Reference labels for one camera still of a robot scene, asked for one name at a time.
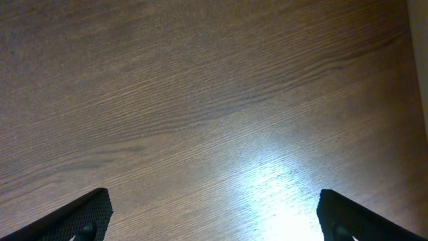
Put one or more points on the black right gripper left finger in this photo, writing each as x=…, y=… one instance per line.
x=85, y=218

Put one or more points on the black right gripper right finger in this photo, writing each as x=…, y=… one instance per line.
x=341, y=218

